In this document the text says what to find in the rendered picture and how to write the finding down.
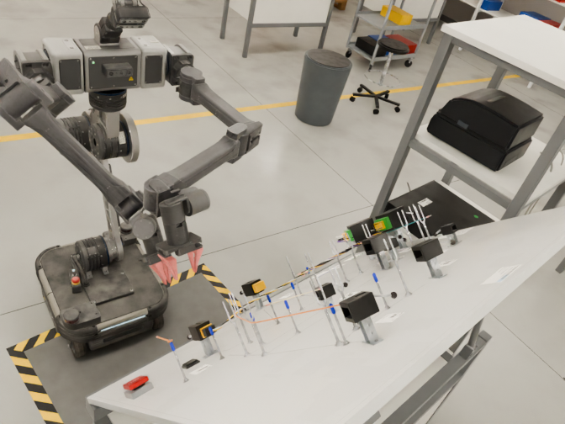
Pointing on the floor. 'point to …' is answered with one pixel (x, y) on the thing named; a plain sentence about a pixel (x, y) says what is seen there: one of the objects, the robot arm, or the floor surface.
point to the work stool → (385, 71)
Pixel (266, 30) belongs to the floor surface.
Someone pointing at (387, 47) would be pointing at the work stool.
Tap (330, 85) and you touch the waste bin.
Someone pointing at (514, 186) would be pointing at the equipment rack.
